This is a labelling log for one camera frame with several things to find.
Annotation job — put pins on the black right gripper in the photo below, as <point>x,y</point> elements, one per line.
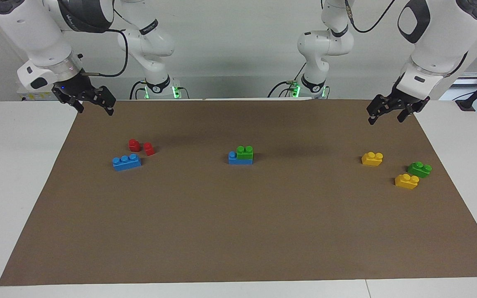
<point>75,87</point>

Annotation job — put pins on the brown table mat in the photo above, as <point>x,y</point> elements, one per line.
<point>238,215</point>

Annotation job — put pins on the yellow two-stud toy block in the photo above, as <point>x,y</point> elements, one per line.
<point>372,159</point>
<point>406,181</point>

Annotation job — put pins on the white box with yellow label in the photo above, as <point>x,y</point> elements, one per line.
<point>35,96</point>

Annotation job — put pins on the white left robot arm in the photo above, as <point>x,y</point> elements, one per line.
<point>441,37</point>

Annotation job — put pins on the red one-stud toy block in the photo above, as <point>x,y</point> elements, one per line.
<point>134,145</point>
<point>149,149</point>

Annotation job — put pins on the green two-stud toy block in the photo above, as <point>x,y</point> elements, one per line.
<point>419,169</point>
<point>245,152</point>

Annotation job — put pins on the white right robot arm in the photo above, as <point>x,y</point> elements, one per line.
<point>35,29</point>

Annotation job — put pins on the blue three-stud toy block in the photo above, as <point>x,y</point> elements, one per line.
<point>238,160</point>
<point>126,162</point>

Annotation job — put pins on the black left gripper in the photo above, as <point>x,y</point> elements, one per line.
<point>408,99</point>

